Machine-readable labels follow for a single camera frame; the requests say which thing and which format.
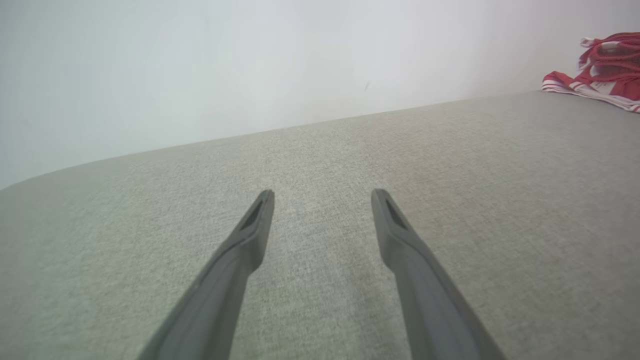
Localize grey fabric sofa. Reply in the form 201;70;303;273
0;90;640;360

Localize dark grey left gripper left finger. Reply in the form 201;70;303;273
137;189;276;360

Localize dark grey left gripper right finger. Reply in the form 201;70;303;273
370;188;507;360

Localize red shorts with white stripe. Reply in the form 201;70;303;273
577;32;640;85

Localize red shirt with striped cuffs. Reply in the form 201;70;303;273
542;70;640;114

